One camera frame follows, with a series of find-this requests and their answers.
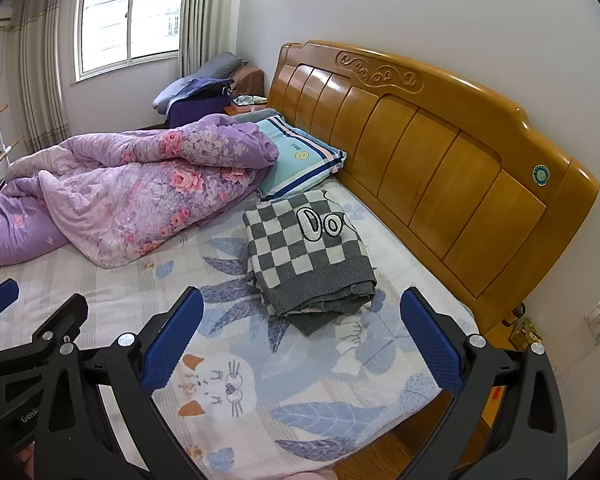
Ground window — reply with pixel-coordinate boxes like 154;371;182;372
75;0;188;81

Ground beige striped curtain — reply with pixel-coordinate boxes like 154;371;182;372
19;0;71;153
180;0;237;78

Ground brown cloth cover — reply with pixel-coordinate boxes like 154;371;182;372
230;65;265;98

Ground grey blue cushion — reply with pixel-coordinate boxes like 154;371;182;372
152;51;248;111

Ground grey white checkered cardigan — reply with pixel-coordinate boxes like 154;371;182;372
243;187;378;337

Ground purple floral quilt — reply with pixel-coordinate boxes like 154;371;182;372
0;114;281;270

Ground white barre bracket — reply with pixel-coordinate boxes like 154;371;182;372
0;109;13;161

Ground wooden nightstand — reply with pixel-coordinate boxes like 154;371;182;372
223;95;270;117

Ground wooden bed headboard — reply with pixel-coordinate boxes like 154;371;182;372
267;40;600;336

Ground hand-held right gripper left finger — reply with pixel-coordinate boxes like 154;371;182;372
32;286;208;480

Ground teal striped pillow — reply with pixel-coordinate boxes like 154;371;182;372
254;115;347;201

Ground white checkered fleece blanket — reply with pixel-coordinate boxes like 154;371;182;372
0;110;481;480

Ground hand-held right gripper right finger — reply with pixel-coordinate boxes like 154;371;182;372
397;286;570;480

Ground brass coloured box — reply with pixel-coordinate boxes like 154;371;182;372
511;317;543;351

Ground dark purple cloth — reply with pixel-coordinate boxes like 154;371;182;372
165;91;233;128

